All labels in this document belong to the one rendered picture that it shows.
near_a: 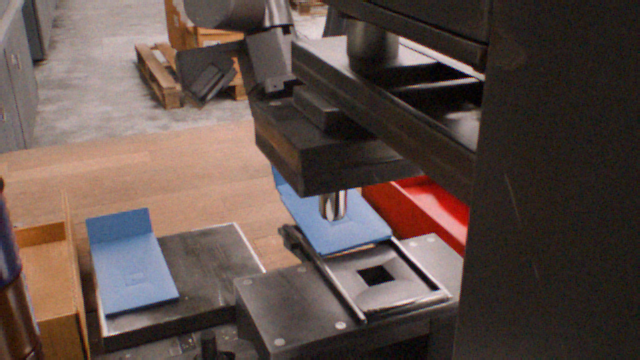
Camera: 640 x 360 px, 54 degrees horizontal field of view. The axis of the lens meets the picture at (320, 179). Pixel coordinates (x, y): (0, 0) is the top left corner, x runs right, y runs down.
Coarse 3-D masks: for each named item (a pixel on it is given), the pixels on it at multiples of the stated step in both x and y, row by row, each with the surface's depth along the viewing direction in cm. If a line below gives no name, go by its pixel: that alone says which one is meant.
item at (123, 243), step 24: (96, 216) 71; (120, 216) 72; (144, 216) 72; (96, 240) 70; (120, 240) 71; (144, 240) 71; (96, 264) 67; (120, 264) 67; (144, 264) 67; (120, 288) 63; (144, 288) 63; (168, 288) 63; (120, 312) 60
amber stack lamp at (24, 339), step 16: (0, 288) 24; (16, 288) 24; (0, 304) 24; (16, 304) 24; (0, 320) 24; (16, 320) 25; (32, 320) 26; (0, 336) 24; (16, 336) 25; (32, 336) 26; (0, 352) 24; (16, 352) 25
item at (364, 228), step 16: (288, 192) 66; (352, 192) 65; (304, 208) 63; (352, 208) 62; (368, 208) 62; (304, 224) 60; (320, 224) 60; (352, 224) 60; (368, 224) 60; (320, 240) 58; (336, 240) 58; (352, 240) 58; (368, 240) 57
